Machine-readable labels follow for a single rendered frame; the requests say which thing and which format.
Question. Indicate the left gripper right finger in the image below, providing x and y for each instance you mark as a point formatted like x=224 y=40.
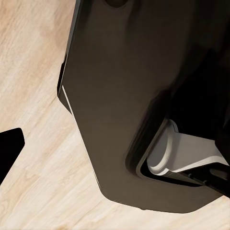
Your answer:
x=222 y=142

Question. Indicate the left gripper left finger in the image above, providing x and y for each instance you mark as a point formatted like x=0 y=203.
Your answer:
x=11 y=144

